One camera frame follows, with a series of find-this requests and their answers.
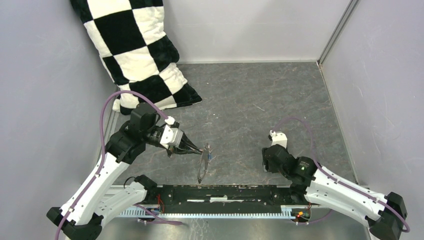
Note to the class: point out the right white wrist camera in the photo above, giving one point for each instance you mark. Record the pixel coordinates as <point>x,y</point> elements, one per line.
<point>278,138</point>

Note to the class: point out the white slotted cable duct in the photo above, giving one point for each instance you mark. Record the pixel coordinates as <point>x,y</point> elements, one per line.
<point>284,213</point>

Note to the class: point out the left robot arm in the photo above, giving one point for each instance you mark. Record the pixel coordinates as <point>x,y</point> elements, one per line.
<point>85,214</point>

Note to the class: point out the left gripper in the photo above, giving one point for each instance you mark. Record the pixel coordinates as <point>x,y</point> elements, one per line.
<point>184,148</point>

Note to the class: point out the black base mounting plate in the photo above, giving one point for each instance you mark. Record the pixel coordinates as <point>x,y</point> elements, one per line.
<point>222,199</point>

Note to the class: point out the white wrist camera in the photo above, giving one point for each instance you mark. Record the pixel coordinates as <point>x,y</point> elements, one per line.
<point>278,138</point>
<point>171,135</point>

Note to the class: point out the black white checkered pillow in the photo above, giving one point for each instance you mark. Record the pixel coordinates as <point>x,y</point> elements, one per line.
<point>136,52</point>

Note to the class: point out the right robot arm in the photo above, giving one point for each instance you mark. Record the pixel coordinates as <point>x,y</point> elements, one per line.
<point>311,183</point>

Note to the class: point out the aluminium frame rail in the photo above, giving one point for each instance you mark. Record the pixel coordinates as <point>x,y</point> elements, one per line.
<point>349,10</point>

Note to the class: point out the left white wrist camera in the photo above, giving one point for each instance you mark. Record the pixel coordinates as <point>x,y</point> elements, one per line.
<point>171,135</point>

